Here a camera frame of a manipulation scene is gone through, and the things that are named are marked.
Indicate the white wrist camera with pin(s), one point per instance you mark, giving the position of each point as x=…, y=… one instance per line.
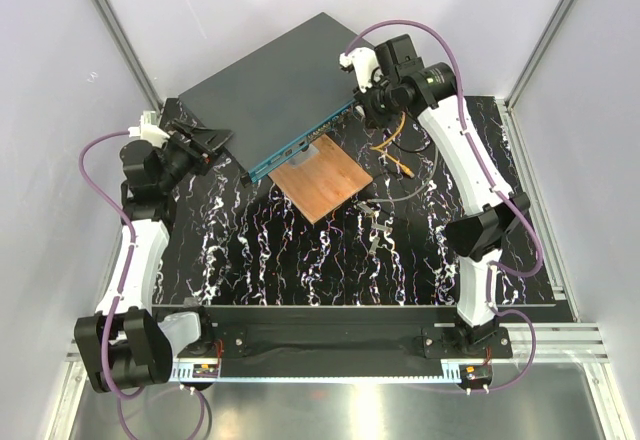
x=364, y=63
x=149, y=129

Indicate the dark grey network switch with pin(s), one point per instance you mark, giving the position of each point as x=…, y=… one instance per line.
x=277, y=99

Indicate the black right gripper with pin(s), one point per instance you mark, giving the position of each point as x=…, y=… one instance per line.
x=371, y=118

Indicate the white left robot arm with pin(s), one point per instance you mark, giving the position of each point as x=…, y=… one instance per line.
x=135, y=260

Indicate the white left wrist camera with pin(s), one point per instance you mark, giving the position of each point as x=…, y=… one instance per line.
x=149, y=129

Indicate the wooden board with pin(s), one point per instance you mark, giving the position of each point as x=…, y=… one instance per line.
x=324, y=183

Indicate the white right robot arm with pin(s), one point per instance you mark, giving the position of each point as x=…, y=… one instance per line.
x=392, y=81

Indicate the aluminium frame rail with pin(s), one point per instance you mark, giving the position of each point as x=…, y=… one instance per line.
x=546, y=343

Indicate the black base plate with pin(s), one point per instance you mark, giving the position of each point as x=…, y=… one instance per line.
x=346, y=343

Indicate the silver transceiver module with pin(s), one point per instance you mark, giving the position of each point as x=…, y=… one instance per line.
x=365, y=208
x=381, y=226
x=374, y=246

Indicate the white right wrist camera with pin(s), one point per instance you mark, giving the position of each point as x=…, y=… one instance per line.
x=364, y=63

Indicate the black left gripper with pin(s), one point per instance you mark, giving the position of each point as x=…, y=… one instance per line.
x=211, y=139

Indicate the silver metal bracket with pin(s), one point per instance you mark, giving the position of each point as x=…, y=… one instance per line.
x=304, y=155

